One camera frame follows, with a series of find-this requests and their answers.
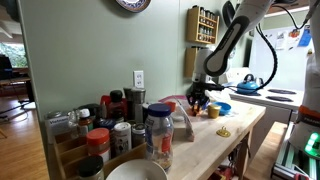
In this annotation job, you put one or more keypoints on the white refrigerator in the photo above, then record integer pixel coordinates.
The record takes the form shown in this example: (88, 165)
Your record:
(293, 48)

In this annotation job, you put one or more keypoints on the black lid red jar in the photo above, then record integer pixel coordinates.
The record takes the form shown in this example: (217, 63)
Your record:
(116, 108)

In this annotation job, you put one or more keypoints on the wooden spice rack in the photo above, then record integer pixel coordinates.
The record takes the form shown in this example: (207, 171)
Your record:
(202, 25)
(190, 56)

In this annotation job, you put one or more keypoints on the white lid spice shaker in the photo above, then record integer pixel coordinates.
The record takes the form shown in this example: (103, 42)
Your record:
(122, 133)

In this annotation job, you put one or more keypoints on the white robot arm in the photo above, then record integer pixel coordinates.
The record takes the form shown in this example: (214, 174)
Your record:
(215, 62)

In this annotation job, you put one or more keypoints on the blue lid plastic jar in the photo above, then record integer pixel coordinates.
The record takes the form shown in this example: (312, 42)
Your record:
(159, 133)

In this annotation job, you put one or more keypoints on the lower wooden spice rack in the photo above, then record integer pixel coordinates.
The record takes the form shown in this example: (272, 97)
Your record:
(190, 56)

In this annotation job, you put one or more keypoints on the upper wooden spice rack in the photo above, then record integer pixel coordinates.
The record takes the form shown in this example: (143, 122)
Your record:
(202, 25)

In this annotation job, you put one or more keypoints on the red lid spice jar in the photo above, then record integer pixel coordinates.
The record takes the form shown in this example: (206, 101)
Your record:
(98, 142)

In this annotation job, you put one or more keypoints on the blue enamel kettle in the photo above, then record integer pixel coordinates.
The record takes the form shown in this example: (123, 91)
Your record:
(249, 85)

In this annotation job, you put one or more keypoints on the brass round disc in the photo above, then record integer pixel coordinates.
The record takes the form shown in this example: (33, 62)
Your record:
(223, 132)

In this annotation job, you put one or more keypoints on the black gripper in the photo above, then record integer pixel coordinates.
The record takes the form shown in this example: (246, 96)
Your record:
(197, 91)

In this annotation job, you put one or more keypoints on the white bowl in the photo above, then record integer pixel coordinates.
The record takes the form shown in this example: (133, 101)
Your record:
(138, 169)

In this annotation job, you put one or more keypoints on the white wall outlet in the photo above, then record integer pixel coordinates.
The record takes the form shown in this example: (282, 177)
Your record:
(138, 78)

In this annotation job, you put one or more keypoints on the white electric stove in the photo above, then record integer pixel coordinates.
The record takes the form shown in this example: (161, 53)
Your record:
(281, 105)

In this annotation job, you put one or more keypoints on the light blue plastic bowl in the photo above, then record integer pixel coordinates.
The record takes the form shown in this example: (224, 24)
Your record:
(224, 108)

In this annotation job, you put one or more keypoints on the decorative wall plate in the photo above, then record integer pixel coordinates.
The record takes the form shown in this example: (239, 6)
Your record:
(134, 6)

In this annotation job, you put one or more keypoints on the steel pepper grinder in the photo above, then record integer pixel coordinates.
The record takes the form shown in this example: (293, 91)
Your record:
(138, 100)

